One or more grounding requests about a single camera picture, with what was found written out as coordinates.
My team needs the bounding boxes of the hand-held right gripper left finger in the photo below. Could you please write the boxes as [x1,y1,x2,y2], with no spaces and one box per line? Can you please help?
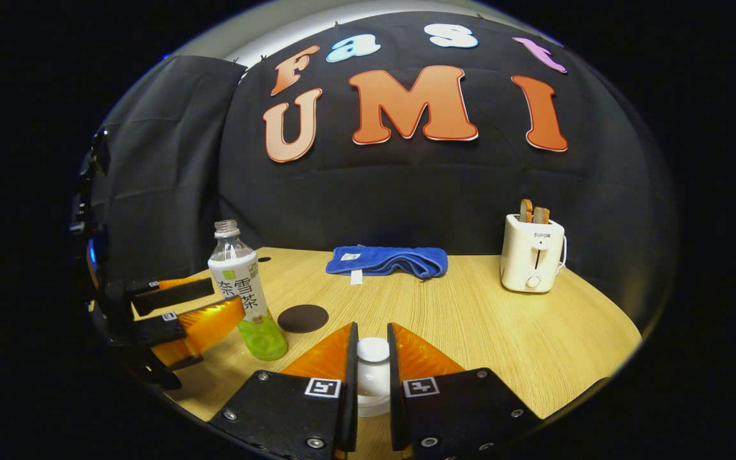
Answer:
[208,321,359,460]

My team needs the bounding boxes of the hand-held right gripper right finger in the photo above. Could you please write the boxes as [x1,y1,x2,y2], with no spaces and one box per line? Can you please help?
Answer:
[387,323,544,460]

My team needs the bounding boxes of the clear water bottle white label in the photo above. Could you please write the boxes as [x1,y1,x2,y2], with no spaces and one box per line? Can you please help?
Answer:
[208,219,289,362]

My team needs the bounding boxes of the dark round coaster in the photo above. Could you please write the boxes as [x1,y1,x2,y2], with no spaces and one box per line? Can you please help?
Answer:
[277,304,330,334]

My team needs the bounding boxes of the blue towel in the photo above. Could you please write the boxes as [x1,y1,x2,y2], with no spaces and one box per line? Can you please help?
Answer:
[325,245,449,286]

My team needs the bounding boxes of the white toaster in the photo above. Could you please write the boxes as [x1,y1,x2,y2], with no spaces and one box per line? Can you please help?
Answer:
[500,213,567,294]

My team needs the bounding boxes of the black backdrop cloth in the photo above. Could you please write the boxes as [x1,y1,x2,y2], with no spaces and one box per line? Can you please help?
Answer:
[87,10,675,333]

